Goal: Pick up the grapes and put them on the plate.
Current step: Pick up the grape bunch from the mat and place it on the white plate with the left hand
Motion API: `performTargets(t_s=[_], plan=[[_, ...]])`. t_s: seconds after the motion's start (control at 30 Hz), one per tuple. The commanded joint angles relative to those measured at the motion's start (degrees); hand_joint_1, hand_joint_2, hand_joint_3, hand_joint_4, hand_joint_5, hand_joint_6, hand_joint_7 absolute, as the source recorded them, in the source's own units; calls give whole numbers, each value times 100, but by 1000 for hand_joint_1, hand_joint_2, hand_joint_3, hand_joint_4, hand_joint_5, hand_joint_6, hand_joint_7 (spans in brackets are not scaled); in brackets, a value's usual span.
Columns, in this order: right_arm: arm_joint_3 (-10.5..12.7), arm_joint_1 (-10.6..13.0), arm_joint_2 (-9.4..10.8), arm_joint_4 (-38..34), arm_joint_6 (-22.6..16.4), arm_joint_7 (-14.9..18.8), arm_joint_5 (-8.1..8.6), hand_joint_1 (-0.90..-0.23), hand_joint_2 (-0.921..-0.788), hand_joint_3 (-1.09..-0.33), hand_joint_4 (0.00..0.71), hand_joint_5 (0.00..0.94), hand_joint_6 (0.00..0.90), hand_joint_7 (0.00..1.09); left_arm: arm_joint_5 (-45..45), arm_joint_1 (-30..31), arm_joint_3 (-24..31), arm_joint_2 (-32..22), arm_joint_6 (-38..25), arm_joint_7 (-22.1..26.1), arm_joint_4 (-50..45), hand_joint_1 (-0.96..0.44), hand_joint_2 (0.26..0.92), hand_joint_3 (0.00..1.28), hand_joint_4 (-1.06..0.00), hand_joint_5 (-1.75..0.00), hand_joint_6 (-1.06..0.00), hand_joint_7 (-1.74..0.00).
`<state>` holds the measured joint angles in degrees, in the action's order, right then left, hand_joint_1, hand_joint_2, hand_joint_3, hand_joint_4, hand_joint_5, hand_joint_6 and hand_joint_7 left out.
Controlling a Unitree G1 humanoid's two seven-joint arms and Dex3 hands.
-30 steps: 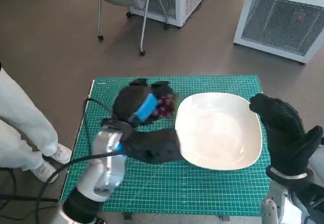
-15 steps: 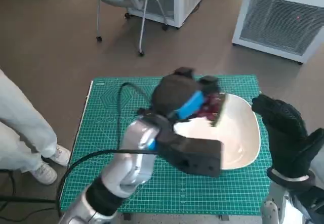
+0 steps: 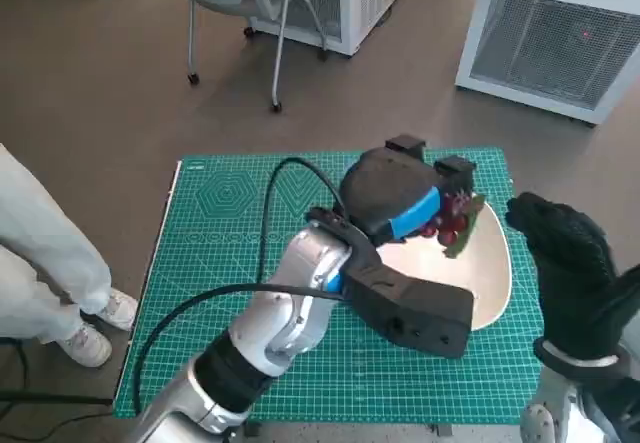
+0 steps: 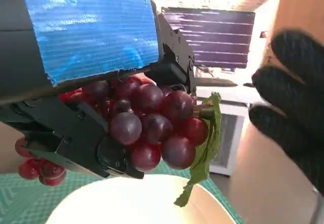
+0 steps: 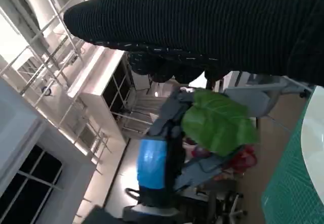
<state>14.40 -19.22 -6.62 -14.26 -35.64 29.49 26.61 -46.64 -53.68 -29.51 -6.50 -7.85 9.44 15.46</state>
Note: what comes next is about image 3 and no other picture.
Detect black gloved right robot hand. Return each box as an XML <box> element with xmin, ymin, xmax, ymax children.
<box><xmin>504</xmin><ymin>191</ymin><xmax>640</xmax><ymax>363</ymax></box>

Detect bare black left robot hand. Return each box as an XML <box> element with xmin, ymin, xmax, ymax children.
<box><xmin>339</xmin><ymin>134</ymin><xmax>477</xmax><ymax>242</ymax></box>

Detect purple toy grapes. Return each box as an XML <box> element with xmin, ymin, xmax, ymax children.
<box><xmin>421</xmin><ymin>187</ymin><xmax>487</xmax><ymax>260</ymax></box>

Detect white plate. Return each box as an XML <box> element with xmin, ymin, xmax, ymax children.
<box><xmin>374</xmin><ymin>193</ymin><xmax>513</xmax><ymax>332</ymax></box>

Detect green cutting mat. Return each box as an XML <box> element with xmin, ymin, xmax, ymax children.
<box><xmin>113</xmin><ymin>146</ymin><xmax>545</xmax><ymax>420</ymax></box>

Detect white cabinet with louvred side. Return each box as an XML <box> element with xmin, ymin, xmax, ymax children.
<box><xmin>243</xmin><ymin>0</ymin><xmax>427</xmax><ymax>57</ymax></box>

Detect white cabinet with grey mesh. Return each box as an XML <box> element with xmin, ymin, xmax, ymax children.
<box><xmin>453</xmin><ymin>0</ymin><xmax>640</xmax><ymax>127</ymax></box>

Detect standing person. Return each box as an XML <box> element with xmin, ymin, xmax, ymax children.
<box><xmin>0</xmin><ymin>142</ymin><xmax>141</xmax><ymax>368</ymax></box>

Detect thin black looped arm cable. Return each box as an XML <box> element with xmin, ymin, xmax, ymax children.
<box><xmin>257</xmin><ymin>156</ymin><xmax>352</xmax><ymax>285</ymax></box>

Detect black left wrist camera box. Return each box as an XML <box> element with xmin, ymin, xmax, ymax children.
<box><xmin>305</xmin><ymin>206</ymin><xmax>475</xmax><ymax>361</ymax></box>

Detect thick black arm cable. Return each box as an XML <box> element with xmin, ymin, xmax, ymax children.
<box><xmin>131</xmin><ymin>282</ymin><xmax>351</xmax><ymax>417</ymax></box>

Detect black floor cable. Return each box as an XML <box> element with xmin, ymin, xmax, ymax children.
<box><xmin>0</xmin><ymin>337</ymin><xmax>117</xmax><ymax>420</ymax></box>

